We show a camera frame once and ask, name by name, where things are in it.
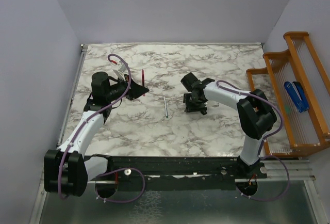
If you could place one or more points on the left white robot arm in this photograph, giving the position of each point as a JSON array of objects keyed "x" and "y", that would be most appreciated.
[{"x": 66, "y": 171}]

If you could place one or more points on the wooden rack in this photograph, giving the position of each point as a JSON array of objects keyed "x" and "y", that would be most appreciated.
[{"x": 308, "y": 132}]

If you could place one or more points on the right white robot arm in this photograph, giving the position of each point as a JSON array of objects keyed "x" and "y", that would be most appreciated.
[{"x": 256, "y": 113}]

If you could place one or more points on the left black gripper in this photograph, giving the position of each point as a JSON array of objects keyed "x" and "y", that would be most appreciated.
[{"x": 135, "y": 90}]

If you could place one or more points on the white pen green tip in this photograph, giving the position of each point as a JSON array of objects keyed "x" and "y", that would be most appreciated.
[{"x": 165, "y": 107}]

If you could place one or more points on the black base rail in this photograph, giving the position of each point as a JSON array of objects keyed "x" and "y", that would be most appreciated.
[{"x": 132, "y": 173}]

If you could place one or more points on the blue stapler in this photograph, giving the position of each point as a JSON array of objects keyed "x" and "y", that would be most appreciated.
[{"x": 297, "y": 95}]

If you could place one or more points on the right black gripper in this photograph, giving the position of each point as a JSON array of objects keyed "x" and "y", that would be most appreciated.
[{"x": 190, "y": 107}]

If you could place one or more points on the red ink pen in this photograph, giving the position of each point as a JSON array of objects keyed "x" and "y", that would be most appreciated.
[{"x": 143, "y": 77}]

